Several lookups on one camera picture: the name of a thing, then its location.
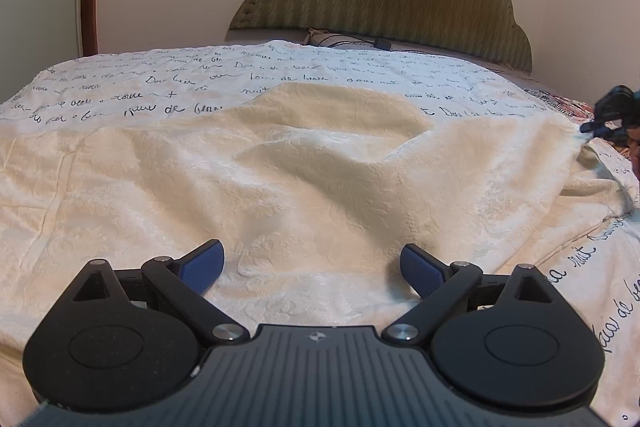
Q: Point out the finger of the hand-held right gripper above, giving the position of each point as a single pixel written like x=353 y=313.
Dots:
x=592 y=127

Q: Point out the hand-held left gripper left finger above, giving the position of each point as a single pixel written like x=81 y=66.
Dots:
x=204 y=268

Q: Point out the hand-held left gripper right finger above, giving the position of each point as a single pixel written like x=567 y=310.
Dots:
x=423 y=270

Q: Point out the small black device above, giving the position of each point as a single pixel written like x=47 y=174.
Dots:
x=383 y=43

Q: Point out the cream textured blanket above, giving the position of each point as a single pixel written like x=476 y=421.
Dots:
x=310 y=197

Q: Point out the patterned pillow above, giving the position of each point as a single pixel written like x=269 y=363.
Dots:
x=325 y=39

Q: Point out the white script-print blanket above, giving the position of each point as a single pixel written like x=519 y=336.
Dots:
x=165 y=79

